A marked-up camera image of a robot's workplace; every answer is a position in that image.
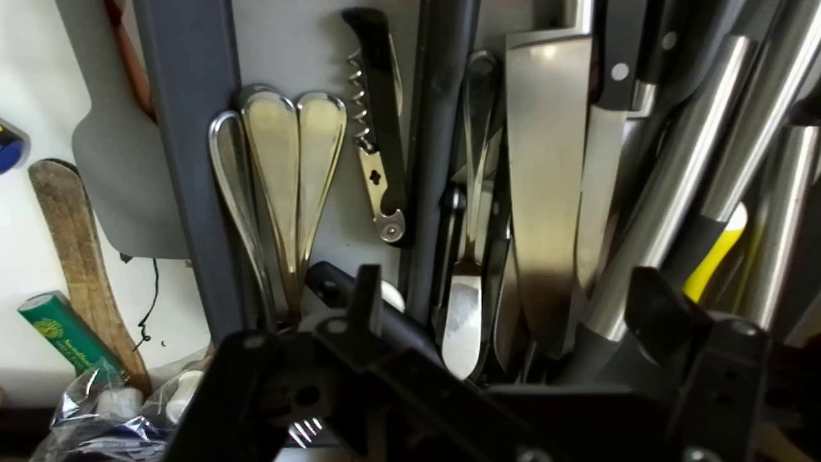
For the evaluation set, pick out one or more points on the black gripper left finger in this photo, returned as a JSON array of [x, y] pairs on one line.
[[370, 304]]

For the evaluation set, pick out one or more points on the silver spoon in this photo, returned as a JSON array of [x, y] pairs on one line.
[[272, 136], [321, 122]]

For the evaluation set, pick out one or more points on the grey cutlery tray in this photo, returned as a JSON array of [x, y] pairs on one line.
[[200, 52]]

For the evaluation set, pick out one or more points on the black waiter corkscrew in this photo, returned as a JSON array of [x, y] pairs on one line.
[[376, 96]]

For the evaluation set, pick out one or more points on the wooden spatula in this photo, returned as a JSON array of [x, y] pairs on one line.
[[71, 222]]

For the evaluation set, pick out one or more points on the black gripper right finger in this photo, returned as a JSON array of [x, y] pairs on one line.
[[663, 320]]

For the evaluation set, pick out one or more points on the large chef knife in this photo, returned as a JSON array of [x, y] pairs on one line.
[[547, 110]]

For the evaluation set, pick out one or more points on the grey plastic spatula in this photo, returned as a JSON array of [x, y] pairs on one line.
[[118, 146]]

